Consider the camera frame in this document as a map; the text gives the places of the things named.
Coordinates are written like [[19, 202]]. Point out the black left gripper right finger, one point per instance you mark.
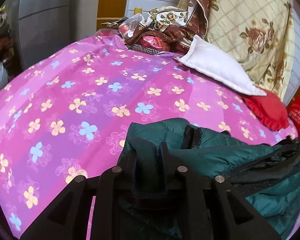
[[205, 208]]

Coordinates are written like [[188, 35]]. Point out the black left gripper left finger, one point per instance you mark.
[[88, 208]]

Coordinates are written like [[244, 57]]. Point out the dark green puffer jacket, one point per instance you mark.
[[268, 176]]

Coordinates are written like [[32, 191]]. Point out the pink floral bed sheet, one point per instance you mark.
[[69, 114]]

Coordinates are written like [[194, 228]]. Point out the red ruffled cushion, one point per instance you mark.
[[269, 110]]

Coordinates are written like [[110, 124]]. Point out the white pillow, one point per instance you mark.
[[215, 63]]

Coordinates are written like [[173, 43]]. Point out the pink plastic package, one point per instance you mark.
[[152, 42]]

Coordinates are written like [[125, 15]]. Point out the brown floral blanket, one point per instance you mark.
[[174, 26]]

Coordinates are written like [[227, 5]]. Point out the cream floral quilt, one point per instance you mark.
[[259, 35]]

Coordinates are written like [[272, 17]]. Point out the grey refrigerator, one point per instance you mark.
[[43, 29]]

